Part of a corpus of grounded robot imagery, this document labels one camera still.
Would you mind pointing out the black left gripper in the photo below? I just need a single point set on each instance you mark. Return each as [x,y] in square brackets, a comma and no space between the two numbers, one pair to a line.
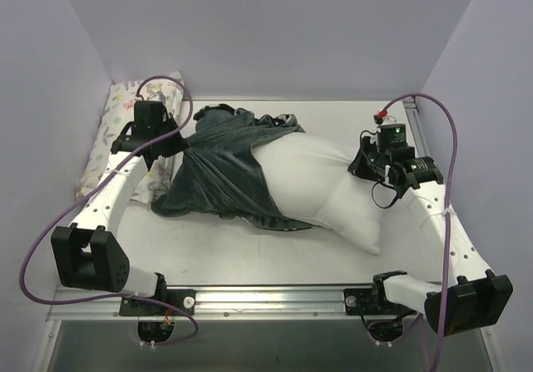
[167,140]

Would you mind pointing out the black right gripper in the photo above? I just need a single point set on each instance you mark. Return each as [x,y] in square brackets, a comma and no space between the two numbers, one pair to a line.
[360,161]

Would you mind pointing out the zebra pillowcase with grey lining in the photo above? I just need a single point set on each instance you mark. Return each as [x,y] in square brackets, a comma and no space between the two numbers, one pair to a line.
[219,174]

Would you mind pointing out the white pillow insert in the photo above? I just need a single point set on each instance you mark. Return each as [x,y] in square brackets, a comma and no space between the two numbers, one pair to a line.
[308,180]

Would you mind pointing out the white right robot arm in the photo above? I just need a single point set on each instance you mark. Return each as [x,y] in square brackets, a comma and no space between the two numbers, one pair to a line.
[471,295]

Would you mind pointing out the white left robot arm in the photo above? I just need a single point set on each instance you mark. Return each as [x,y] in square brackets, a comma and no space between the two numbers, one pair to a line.
[87,252]

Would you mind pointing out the floral animal print pillow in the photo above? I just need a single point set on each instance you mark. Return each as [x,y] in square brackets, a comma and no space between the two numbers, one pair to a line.
[119,111]

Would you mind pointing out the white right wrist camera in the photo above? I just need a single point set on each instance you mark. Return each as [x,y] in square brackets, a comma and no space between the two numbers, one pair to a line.
[383,118]

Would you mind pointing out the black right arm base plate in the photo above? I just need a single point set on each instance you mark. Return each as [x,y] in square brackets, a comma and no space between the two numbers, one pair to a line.
[361,301]

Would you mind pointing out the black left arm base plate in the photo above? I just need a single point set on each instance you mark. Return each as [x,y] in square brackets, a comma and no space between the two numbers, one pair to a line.
[183,299]

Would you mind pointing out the aluminium front rail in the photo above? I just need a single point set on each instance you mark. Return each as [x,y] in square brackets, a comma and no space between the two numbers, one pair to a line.
[293,302]

